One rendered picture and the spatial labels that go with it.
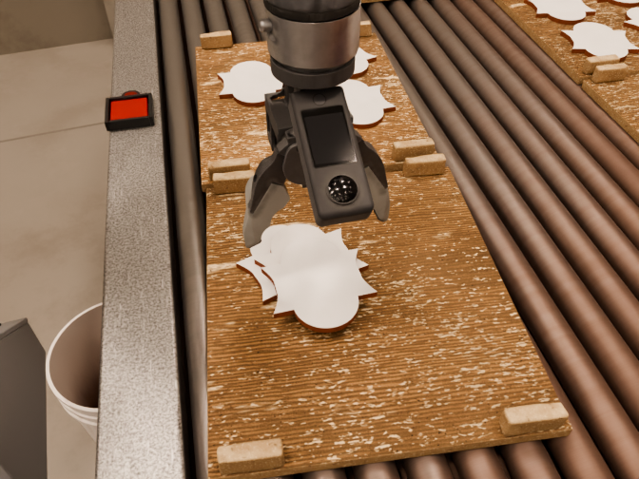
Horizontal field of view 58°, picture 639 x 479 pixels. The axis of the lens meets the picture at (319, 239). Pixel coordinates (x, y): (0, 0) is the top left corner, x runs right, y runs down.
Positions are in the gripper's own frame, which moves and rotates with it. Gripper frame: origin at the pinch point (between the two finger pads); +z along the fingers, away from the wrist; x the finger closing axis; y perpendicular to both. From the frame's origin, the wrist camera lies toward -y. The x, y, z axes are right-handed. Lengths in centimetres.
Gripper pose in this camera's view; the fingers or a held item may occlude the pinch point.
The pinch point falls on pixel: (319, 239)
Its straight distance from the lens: 60.8
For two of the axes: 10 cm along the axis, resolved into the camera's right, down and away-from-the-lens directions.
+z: 0.0, 7.0, 7.1
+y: -2.6, -6.9, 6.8
